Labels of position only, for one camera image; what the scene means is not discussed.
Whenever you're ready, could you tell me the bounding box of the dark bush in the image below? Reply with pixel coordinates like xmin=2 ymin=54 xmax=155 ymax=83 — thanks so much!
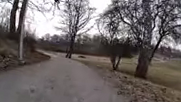
xmin=22 ymin=34 xmax=39 ymax=54

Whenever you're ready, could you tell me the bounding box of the small bare tree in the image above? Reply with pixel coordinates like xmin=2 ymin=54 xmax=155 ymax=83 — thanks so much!
xmin=90 ymin=4 xmax=142 ymax=74

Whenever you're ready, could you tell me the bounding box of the distant row of trees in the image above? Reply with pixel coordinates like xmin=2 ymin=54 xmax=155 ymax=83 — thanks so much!
xmin=34 ymin=26 xmax=181 ymax=69

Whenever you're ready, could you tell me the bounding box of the pale pole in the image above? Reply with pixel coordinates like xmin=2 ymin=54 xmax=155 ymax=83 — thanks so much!
xmin=14 ymin=0 xmax=35 ymax=65

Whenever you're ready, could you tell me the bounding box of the brownish grass verge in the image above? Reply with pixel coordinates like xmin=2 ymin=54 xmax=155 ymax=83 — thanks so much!
xmin=68 ymin=46 xmax=181 ymax=102

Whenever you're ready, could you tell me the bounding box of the large bare tree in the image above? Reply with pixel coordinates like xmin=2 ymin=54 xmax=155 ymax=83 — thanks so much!
xmin=102 ymin=0 xmax=181 ymax=84

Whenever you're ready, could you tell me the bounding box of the grey asphalt path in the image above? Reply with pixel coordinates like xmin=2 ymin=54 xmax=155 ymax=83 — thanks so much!
xmin=0 ymin=44 xmax=151 ymax=102

